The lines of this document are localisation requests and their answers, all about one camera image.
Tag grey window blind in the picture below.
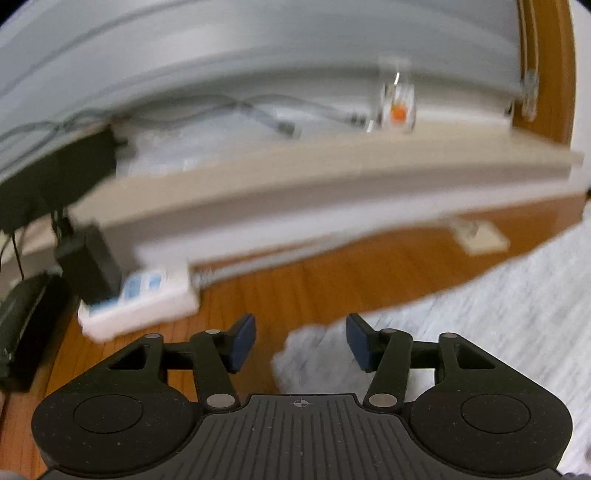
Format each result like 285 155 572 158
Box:
0 0 528 185

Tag black flat box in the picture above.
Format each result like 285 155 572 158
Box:
0 271 75 394

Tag white cable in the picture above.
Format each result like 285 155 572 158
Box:
190 225 463 283

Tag white patterned shirt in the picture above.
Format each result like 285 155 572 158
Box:
271 222 591 472

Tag black plug adapter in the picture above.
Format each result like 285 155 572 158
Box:
54 225 122 306

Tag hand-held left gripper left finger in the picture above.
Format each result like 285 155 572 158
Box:
107 313 257 411

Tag white power strip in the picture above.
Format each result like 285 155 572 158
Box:
76 262 200 343

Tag clear blind cord pull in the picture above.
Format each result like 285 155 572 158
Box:
519 0 542 123

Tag wooden window frame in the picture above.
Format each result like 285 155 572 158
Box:
510 0 579 154

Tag beige window sill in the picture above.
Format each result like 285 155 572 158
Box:
69 126 585 228

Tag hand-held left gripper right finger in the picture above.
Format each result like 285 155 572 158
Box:
346 313 496 411

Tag clear jar with orange label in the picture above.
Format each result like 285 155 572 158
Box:
369 57 417 136

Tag black cable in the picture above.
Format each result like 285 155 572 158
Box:
0 94 302 140

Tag beige cable outlet plate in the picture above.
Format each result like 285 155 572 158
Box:
450 219 511 256

